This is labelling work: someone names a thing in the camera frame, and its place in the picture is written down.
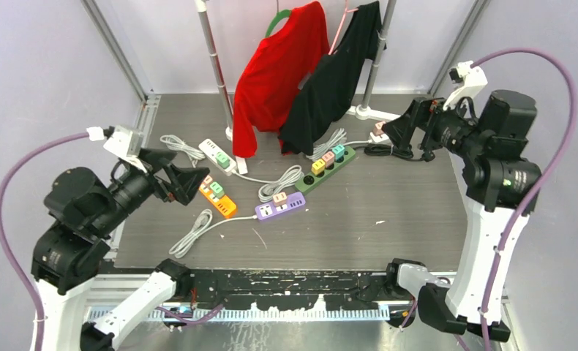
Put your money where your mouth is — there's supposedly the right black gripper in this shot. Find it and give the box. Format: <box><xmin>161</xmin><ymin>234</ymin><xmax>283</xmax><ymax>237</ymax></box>
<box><xmin>382</xmin><ymin>92</ymin><xmax>487</xmax><ymax>158</ymax></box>

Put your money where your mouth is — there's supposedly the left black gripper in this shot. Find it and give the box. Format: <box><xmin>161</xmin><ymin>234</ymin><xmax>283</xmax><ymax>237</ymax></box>
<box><xmin>93</xmin><ymin>146</ymin><xmax>210</xmax><ymax>234</ymax></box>

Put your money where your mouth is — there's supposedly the green strip black cord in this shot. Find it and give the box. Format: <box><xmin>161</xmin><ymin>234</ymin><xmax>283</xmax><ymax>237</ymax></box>
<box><xmin>364</xmin><ymin>143</ymin><xmax>435</xmax><ymax>162</ymax></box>

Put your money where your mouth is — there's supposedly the purple strip white cord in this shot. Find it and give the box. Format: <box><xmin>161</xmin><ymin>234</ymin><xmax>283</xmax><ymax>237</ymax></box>
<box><xmin>168</xmin><ymin>209</ymin><xmax>258</xmax><ymax>260</ymax></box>

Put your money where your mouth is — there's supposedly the teal plug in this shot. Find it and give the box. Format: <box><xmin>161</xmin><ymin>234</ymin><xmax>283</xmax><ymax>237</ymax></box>
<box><xmin>331</xmin><ymin>144</ymin><xmax>345</xmax><ymax>162</ymax></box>

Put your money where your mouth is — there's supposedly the pink plug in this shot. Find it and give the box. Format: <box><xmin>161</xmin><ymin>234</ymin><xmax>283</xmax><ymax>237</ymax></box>
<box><xmin>272</xmin><ymin>192</ymin><xmax>288</xmax><ymax>206</ymax></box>
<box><xmin>201</xmin><ymin>175</ymin><xmax>214</xmax><ymax>186</ymax></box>
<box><xmin>321</xmin><ymin>151</ymin><xmax>336</xmax><ymax>167</ymax></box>
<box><xmin>372</xmin><ymin>121</ymin><xmax>385</xmax><ymax>137</ymax></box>

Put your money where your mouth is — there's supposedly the yellow plug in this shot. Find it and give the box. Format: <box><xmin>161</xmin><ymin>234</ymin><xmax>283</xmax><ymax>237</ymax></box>
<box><xmin>311</xmin><ymin>159</ymin><xmax>326</xmax><ymax>176</ymax></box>

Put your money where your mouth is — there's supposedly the purple power strip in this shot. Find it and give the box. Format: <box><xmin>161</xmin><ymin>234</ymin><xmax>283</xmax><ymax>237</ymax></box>
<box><xmin>255</xmin><ymin>192</ymin><xmax>306</xmax><ymax>222</ymax></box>

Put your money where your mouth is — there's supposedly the green power strip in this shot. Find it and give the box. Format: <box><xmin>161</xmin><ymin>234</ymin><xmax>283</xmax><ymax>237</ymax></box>
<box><xmin>294</xmin><ymin>146</ymin><xmax>356</xmax><ymax>195</ymax></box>

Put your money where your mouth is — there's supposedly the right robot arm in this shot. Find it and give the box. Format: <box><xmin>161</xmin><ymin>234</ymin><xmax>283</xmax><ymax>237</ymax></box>
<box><xmin>382</xmin><ymin>89</ymin><xmax>541</xmax><ymax>342</ymax></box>

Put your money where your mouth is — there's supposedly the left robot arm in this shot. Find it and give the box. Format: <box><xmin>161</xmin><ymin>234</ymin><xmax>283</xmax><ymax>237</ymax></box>
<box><xmin>31</xmin><ymin>148</ymin><xmax>210</xmax><ymax>350</ymax></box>

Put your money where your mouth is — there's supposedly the pink plug on orange strip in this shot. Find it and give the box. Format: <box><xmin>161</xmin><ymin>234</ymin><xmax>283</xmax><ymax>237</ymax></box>
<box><xmin>201</xmin><ymin>175</ymin><xmax>214</xmax><ymax>186</ymax></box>

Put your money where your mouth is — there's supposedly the pink plug on white strip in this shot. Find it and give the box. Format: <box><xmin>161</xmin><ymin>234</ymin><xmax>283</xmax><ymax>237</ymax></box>
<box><xmin>372</xmin><ymin>121</ymin><xmax>385</xmax><ymax>137</ymax></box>

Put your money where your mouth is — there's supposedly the green plug on white strip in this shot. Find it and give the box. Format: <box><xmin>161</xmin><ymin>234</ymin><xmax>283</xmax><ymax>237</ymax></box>
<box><xmin>214</xmin><ymin>151</ymin><xmax>233</xmax><ymax>171</ymax></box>

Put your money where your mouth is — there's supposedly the right white power strip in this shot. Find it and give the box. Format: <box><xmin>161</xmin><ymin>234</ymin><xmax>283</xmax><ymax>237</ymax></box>
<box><xmin>368</xmin><ymin>132</ymin><xmax>391</xmax><ymax>145</ymax></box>

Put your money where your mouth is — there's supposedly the white power strip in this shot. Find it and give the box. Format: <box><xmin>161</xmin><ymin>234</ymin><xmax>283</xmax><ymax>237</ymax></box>
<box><xmin>198</xmin><ymin>139</ymin><xmax>237</xmax><ymax>176</ymax></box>
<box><xmin>368</xmin><ymin>132</ymin><xmax>391</xmax><ymax>145</ymax></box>

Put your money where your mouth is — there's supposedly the left white power strip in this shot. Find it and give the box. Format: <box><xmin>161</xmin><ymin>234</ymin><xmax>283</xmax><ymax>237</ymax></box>
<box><xmin>198</xmin><ymin>139</ymin><xmax>237</xmax><ymax>176</ymax></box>

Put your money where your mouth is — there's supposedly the orange power strip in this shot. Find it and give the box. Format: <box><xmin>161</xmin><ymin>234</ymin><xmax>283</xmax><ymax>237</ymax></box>
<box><xmin>199</xmin><ymin>185</ymin><xmax>238</xmax><ymax>219</ymax></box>

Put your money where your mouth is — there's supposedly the clothes rack right pole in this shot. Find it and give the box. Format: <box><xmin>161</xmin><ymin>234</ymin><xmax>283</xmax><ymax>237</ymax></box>
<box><xmin>347</xmin><ymin>0</ymin><xmax>399</xmax><ymax>122</ymax></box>

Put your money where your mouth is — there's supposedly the clothes rack pole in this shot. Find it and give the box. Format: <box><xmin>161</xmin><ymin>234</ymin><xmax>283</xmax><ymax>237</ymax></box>
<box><xmin>347</xmin><ymin>0</ymin><xmax>399</xmax><ymax>122</ymax></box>
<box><xmin>195</xmin><ymin>0</ymin><xmax>249</xmax><ymax>176</ymax></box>

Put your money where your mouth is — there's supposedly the clothes rack left pole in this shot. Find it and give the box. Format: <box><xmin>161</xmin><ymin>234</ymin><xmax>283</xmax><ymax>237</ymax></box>
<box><xmin>195</xmin><ymin>0</ymin><xmax>249</xmax><ymax>176</ymax></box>

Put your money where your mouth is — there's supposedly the black shirt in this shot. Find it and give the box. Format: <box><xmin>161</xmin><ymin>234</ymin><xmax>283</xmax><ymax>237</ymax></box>
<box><xmin>278</xmin><ymin>1</ymin><xmax>382</xmax><ymax>155</ymax></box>

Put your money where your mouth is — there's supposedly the red shirt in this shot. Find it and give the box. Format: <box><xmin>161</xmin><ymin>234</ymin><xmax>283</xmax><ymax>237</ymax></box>
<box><xmin>233</xmin><ymin>1</ymin><xmax>329</xmax><ymax>158</ymax></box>

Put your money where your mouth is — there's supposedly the pink hanger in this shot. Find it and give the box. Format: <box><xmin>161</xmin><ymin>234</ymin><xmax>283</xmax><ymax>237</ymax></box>
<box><xmin>328</xmin><ymin>0</ymin><xmax>358</xmax><ymax>56</ymax></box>

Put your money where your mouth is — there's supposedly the green hanger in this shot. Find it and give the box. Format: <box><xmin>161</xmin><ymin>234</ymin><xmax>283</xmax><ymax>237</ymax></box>
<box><xmin>265</xmin><ymin>10</ymin><xmax>291</xmax><ymax>38</ymax></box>

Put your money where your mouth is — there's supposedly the left white strip cord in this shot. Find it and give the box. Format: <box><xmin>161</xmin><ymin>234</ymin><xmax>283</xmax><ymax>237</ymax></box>
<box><xmin>159</xmin><ymin>135</ymin><xmax>271</xmax><ymax>185</ymax></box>

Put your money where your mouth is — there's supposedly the right white strip cord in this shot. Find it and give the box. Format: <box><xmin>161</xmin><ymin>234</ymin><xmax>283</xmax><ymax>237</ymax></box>
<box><xmin>306</xmin><ymin>127</ymin><xmax>372</xmax><ymax>162</ymax></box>

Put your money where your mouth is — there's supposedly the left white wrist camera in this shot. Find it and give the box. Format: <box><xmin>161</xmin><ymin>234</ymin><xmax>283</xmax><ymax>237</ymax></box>
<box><xmin>103</xmin><ymin>126</ymin><xmax>148</xmax><ymax>173</ymax></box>

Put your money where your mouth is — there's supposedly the orange strip white cord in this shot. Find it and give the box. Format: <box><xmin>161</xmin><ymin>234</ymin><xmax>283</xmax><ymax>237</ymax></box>
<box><xmin>258</xmin><ymin>165</ymin><xmax>305</xmax><ymax>203</ymax></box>

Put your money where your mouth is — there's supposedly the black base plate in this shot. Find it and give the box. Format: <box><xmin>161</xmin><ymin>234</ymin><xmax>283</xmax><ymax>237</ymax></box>
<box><xmin>170</xmin><ymin>269</ymin><xmax>412</xmax><ymax>312</ymax></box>

